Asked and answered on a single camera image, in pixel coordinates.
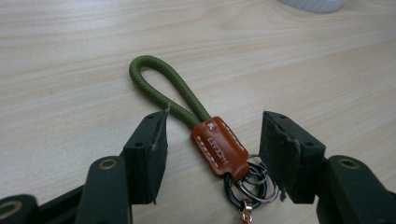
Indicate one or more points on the white pole stand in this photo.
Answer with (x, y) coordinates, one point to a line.
(311, 4)

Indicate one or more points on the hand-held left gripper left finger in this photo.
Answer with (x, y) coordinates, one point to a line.
(146, 155)

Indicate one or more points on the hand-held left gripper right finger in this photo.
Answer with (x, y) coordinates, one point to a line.
(289, 155)

